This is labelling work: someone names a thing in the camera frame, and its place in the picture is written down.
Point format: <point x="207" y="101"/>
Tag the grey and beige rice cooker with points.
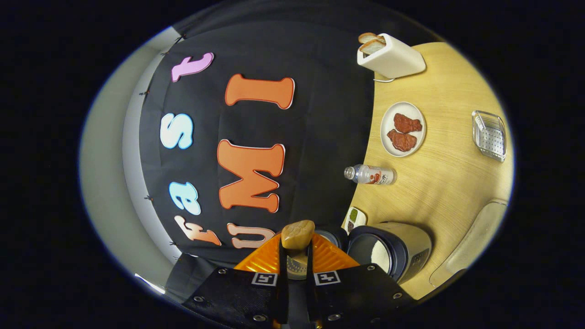
<point x="411" y="246"/>

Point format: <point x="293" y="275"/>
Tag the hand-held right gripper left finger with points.
<point x="282" y="297"/>

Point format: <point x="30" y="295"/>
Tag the white toaster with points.
<point x="397" y="57"/>

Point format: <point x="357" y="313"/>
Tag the white rice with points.
<point x="380" y="256"/>

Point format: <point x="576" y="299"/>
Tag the clear drink bottle red label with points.
<point x="374" y="175"/>

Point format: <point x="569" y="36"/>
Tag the clear rice container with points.
<point x="475" y="237"/>

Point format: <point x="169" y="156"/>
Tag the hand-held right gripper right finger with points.
<point x="311" y="297"/>

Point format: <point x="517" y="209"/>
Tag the small white sauce dish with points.
<point x="354" y="214"/>

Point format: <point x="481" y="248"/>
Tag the brown meat piece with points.
<point x="406" y="123"/>
<point x="402" y="140"/>

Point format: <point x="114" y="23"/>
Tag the toast slice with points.
<point x="367" y="37"/>
<point x="372" y="46"/>

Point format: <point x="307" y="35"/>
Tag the wooden spoon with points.
<point x="297" y="234"/>

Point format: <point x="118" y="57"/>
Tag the black backdrop cloth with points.
<point x="320" y="137"/>

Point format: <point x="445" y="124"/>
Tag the white plate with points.
<point x="402" y="106"/>

